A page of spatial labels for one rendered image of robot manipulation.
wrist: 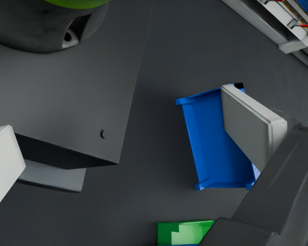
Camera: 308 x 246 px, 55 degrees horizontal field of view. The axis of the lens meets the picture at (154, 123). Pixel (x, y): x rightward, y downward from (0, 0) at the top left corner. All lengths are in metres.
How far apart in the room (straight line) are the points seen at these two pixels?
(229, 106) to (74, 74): 0.15
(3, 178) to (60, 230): 0.52
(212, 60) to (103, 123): 0.94
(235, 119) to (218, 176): 0.85
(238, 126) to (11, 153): 0.13
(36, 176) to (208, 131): 0.71
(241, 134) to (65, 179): 0.26
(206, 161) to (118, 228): 0.40
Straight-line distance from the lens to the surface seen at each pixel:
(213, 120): 0.97
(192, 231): 0.97
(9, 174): 0.19
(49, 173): 0.37
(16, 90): 0.25
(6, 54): 0.26
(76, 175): 0.38
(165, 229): 0.84
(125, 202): 0.78
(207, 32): 1.23
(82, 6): 0.22
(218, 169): 1.00
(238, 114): 0.16
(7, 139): 0.19
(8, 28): 0.24
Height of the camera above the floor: 0.61
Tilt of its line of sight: 45 degrees down
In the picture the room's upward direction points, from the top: 77 degrees clockwise
